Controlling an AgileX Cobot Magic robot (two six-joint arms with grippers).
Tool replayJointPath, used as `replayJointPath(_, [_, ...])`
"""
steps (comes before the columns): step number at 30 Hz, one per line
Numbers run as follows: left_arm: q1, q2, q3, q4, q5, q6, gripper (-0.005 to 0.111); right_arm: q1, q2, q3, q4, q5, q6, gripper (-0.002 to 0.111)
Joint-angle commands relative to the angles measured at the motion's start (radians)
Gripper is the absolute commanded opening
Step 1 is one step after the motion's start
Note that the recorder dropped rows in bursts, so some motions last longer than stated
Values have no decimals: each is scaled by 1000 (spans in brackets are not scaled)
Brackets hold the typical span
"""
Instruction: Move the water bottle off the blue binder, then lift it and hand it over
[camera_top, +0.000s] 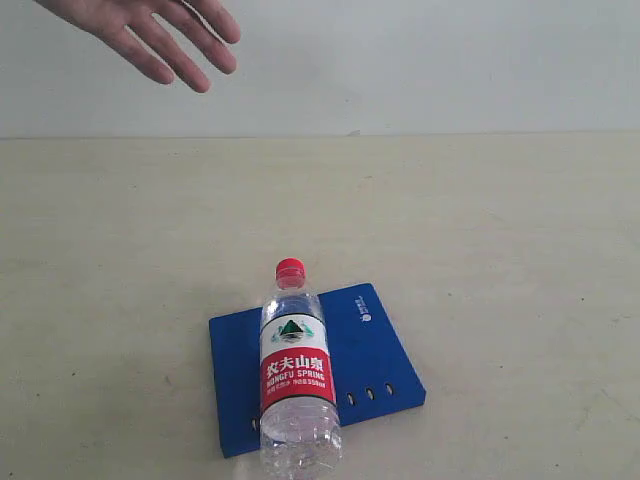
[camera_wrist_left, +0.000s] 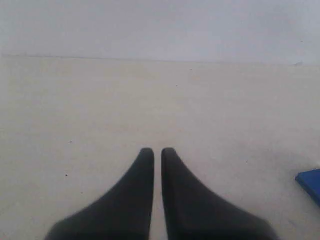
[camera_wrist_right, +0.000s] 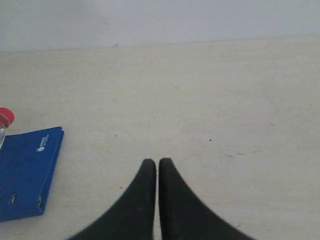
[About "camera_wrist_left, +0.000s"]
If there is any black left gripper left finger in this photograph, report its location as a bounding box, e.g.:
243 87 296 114
46 148 155 240

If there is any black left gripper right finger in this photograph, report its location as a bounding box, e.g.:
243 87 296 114
161 148 277 240

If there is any blue ring binder notebook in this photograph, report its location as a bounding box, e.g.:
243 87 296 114
295 169 320 206

